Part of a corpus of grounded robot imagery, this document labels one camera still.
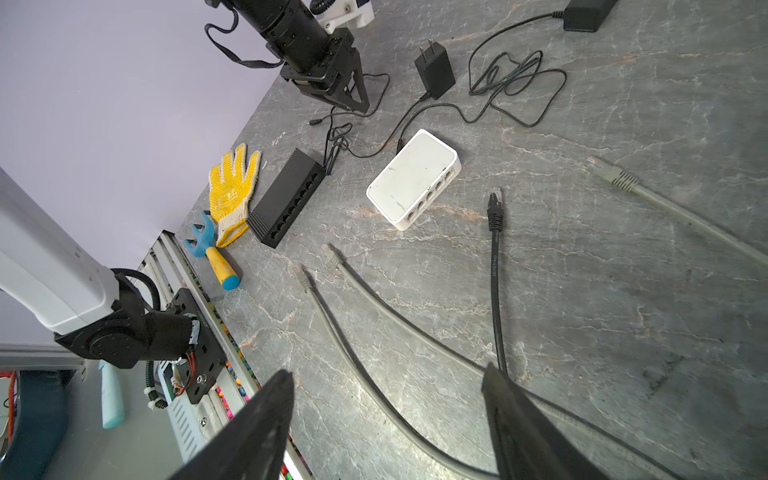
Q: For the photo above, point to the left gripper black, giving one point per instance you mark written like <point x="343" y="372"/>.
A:
<point x="337" y="78"/>

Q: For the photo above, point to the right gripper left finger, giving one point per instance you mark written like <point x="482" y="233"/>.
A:
<point x="252" y="445"/>

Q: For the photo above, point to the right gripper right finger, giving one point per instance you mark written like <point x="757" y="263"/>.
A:
<point x="526" y="444"/>

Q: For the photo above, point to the black network switch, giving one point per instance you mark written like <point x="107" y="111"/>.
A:
<point x="276" y="211"/>

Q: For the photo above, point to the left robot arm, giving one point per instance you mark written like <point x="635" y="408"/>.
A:
<point x="92" y="310"/>

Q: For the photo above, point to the black power adapter plug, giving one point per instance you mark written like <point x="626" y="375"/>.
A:
<point x="435" y="71"/>

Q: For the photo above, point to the yellow work glove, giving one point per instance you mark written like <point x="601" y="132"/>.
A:
<point x="231" y="186"/>

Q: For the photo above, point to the blue yellow toy rake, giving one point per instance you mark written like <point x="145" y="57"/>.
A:
<point x="203" y="246"/>

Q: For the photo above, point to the black power brick far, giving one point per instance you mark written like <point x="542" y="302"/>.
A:
<point x="586" y="16"/>

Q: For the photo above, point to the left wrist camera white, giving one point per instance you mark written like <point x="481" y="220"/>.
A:
<point x="333" y="14"/>

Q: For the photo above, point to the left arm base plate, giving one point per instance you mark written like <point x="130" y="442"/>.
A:
<point x="196" y="372"/>

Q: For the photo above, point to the black power cord tangled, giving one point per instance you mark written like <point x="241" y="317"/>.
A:
<point x="504" y="77"/>

